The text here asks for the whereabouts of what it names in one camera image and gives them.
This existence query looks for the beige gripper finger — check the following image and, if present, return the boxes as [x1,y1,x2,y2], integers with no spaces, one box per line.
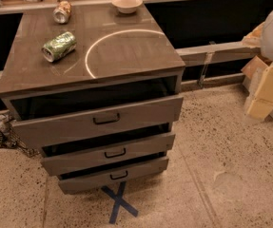
[242,23,263,47]
[245,63,273,121]

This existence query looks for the green soda can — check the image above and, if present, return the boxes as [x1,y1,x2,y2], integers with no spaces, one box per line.
[42,31,77,63]

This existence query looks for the orange silver soda can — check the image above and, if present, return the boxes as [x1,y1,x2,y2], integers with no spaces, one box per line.
[53,1,71,24]

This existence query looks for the cardboard box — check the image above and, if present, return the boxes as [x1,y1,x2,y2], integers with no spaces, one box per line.
[241,55,271,89]

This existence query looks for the middle grey drawer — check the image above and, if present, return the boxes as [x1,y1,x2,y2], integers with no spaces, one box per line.
[42,131,175,176]

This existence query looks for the white ceramic bowl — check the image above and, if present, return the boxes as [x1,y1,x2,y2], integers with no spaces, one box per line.
[111,0,143,14]

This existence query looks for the grey drawer cabinet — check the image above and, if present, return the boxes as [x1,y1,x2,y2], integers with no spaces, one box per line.
[0,3,186,196]

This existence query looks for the blue tape cross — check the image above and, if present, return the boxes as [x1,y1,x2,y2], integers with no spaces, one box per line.
[101,181,139,224]

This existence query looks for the top grey drawer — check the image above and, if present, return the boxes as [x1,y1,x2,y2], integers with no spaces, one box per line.
[12,95,183,148]

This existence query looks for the metal rail bracket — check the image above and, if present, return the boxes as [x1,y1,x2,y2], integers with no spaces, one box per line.
[197,51,215,88]

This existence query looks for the clutter pile with wire basket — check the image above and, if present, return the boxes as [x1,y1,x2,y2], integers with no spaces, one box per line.
[0,110,39,158]

